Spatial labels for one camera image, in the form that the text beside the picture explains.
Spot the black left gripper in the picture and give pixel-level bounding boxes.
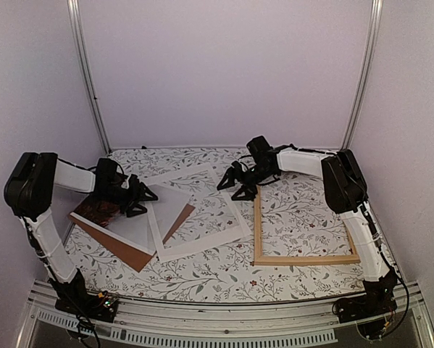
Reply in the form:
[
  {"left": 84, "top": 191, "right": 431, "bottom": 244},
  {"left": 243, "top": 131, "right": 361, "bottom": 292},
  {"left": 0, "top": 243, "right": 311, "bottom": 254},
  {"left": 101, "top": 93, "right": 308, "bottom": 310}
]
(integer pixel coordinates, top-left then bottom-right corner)
[{"left": 95, "top": 183, "right": 159, "bottom": 218}]

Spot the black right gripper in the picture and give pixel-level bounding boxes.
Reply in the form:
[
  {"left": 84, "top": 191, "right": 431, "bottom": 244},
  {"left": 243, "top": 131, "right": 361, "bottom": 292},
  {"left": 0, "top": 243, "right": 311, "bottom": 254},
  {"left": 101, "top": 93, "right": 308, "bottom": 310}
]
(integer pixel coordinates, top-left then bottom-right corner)
[{"left": 216, "top": 165, "right": 274, "bottom": 202}]

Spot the white photo mat board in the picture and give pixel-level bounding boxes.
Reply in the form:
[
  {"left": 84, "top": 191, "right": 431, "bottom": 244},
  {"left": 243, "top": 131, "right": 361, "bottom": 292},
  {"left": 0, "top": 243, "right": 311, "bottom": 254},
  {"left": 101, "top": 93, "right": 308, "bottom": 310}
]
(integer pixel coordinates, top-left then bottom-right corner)
[{"left": 144, "top": 163, "right": 251, "bottom": 263}]

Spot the photo with white border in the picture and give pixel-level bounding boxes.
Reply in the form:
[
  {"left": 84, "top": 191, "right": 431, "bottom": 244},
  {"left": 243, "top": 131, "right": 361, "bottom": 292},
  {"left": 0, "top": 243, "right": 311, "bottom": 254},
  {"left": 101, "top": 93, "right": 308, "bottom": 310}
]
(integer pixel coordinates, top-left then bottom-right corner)
[{"left": 69, "top": 196, "right": 156, "bottom": 255}]

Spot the clear acrylic sheet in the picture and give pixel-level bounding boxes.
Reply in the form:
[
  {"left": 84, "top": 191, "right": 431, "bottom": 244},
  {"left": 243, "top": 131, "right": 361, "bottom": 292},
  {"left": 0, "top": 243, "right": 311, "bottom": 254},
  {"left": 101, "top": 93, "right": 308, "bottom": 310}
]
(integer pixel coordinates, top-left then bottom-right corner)
[{"left": 146, "top": 184, "right": 192, "bottom": 245}]

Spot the light wooden picture frame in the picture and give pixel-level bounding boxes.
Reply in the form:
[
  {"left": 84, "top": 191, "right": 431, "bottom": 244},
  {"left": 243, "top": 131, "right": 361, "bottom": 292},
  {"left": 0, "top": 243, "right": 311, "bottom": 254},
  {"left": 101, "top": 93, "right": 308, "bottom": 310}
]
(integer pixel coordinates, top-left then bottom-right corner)
[{"left": 253, "top": 187, "right": 360, "bottom": 267}]

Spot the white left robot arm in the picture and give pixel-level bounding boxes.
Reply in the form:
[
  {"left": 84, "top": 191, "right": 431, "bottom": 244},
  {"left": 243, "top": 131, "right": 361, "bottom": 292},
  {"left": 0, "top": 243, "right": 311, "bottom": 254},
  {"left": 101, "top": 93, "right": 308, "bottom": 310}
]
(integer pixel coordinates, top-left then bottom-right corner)
[{"left": 4, "top": 152, "right": 159, "bottom": 284}]

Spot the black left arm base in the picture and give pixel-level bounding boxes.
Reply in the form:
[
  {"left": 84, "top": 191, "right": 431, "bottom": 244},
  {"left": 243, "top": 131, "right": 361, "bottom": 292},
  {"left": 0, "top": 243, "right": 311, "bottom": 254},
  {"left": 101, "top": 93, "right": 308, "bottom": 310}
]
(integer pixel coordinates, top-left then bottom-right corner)
[{"left": 49, "top": 270, "right": 118, "bottom": 323}]

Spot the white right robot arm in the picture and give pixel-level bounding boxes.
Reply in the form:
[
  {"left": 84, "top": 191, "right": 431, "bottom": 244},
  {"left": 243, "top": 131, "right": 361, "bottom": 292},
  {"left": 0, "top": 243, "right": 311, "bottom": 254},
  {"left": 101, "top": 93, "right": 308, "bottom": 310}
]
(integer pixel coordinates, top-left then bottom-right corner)
[{"left": 217, "top": 145, "right": 397, "bottom": 286}]

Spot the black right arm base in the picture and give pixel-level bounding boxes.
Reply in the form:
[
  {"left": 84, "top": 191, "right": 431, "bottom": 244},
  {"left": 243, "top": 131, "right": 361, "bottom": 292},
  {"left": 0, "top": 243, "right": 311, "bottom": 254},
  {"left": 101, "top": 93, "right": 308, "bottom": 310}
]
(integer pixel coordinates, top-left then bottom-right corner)
[{"left": 332, "top": 279, "right": 397, "bottom": 323}]

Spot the floral patterned table cover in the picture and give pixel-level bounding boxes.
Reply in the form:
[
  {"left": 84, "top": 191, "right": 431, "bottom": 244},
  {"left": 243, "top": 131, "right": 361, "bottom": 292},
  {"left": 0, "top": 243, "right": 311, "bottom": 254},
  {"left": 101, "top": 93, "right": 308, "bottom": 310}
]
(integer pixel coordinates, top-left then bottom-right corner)
[{"left": 65, "top": 149, "right": 364, "bottom": 303}]

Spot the brown backing board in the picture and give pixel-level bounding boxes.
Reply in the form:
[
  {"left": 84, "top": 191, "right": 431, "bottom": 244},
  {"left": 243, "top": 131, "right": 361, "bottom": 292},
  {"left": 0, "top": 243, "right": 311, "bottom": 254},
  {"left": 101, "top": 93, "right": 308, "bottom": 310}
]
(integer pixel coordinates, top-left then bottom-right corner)
[{"left": 67, "top": 202, "right": 196, "bottom": 273}]

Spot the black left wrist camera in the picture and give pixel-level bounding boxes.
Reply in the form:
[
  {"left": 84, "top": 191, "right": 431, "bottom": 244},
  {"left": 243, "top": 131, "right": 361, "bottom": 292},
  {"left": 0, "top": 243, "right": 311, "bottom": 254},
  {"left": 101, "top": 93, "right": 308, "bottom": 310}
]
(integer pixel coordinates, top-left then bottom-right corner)
[{"left": 93, "top": 158, "right": 125, "bottom": 195}]

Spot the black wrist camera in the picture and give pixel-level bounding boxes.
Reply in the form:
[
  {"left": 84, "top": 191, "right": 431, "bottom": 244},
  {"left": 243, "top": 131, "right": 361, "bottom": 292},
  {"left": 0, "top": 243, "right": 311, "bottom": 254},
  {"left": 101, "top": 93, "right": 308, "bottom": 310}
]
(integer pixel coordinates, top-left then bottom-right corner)
[
  {"left": 246, "top": 136, "right": 273, "bottom": 163},
  {"left": 93, "top": 158, "right": 125, "bottom": 195}
]

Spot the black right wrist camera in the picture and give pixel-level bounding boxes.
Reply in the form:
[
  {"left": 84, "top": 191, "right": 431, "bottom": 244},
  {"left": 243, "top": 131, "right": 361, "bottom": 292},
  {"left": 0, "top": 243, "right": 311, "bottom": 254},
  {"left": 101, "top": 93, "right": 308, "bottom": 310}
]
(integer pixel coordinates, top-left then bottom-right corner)
[{"left": 246, "top": 136, "right": 273, "bottom": 163}]

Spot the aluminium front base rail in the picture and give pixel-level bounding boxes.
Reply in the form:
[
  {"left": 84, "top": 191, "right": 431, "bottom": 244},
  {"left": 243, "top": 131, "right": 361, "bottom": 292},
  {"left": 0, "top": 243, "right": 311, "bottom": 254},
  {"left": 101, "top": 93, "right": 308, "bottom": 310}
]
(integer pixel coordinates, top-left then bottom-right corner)
[{"left": 17, "top": 281, "right": 434, "bottom": 347}]

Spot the left aluminium corner post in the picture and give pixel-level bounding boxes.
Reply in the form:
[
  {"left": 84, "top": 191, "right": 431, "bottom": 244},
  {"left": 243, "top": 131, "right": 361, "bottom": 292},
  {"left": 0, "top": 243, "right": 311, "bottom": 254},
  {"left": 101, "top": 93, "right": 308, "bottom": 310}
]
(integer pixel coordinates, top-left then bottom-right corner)
[{"left": 67, "top": 0, "right": 112, "bottom": 154}]

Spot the aluminium corner post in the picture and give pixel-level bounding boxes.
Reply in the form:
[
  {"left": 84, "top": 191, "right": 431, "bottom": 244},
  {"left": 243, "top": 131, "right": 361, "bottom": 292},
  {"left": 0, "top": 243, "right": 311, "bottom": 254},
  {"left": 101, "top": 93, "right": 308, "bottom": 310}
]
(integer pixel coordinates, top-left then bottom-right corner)
[
  {"left": 67, "top": 0, "right": 112, "bottom": 154},
  {"left": 341, "top": 0, "right": 384, "bottom": 149}
]

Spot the right aluminium corner post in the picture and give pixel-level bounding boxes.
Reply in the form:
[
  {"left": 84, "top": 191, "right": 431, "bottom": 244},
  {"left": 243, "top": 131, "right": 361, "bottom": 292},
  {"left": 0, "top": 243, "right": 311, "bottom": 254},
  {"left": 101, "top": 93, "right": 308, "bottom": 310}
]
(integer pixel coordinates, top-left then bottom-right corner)
[{"left": 341, "top": 0, "right": 384, "bottom": 149}]

